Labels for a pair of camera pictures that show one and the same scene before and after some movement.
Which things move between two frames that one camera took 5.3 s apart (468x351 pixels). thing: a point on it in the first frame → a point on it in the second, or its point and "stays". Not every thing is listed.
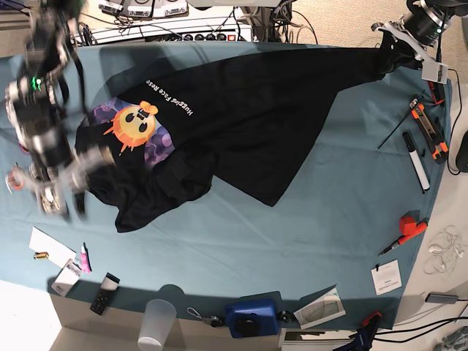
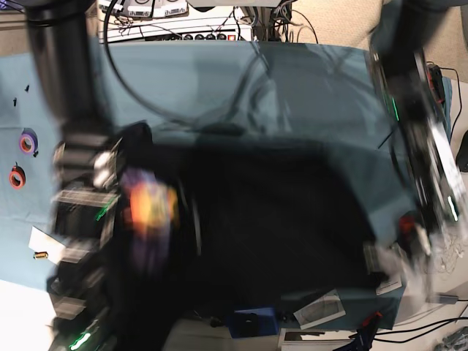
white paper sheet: (58, 252) stays
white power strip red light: (222, 28) stays
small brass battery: (41, 255) stays
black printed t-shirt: (172, 118) → (203, 227)
